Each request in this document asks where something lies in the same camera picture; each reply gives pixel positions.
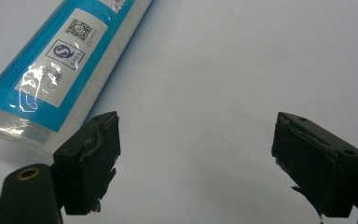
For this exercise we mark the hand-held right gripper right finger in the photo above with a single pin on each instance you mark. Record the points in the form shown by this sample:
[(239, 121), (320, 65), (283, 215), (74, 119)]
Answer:
[(320, 168)]

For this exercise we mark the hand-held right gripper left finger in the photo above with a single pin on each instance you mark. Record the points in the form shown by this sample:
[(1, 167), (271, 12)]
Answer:
[(84, 168)]

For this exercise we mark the blue and white plastic roll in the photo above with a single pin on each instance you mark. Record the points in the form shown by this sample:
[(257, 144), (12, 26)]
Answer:
[(59, 65)]

